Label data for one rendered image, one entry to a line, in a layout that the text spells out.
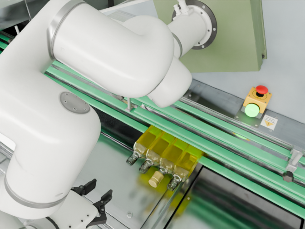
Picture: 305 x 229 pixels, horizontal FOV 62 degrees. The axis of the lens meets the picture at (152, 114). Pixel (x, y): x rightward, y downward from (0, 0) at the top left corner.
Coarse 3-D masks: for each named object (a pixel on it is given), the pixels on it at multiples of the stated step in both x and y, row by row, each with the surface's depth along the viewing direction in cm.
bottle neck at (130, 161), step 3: (135, 153) 93; (129, 156) 92; (132, 156) 92; (135, 156) 92; (138, 156) 93; (129, 159) 91; (132, 159) 91; (135, 159) 92; (126, 162) 92; (129, 162) 93; (132, 162) 91; (129, 165) 92; (132, 165) 91
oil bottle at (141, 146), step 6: (150, 126) 101; (144, 132) 98; (150, 132) 98; (156, 132) 99; (144, 138) 96; (150, 138) 96; (156, 138) 97; (138, 144) 94; (144, 144) 94; (150, 144) 95; (138, 150) 93; (144, 150) 93; (144, 156) 95
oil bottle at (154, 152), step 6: (162, 132) 99; (162, 138) 97; (168, 138) 97; (174, 138) 97; (156, 144) 94; (162, 144) 94; (168, 144) 95; (150, 150) 92; (156, 150) 92; (162, 150) 92; (150, 156) 91; (156, 156) 91; (156, 162) 91
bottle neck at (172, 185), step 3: (174, 177) 87; (177, 177) 87; (171, 180) 86; (174, 180) 86; (177, 180) 86; (180, 180) 87; (168, 183) 85; (171, 183) 85; (174, 183) 85; (177, 183) 86; (168, 186) 86; (171, 186) 84; (174, 186) 84; (171, 189) 86; (174, 189) 85
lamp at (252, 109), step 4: (248, 104) 86; (252, 104) 85; (256, 104) 85; (248, 108) 85; (252, 108) 84; (256, 108) 84; (248, 112) 85; (252, 112) 84; (256, 112) 84; (252, 116) 86
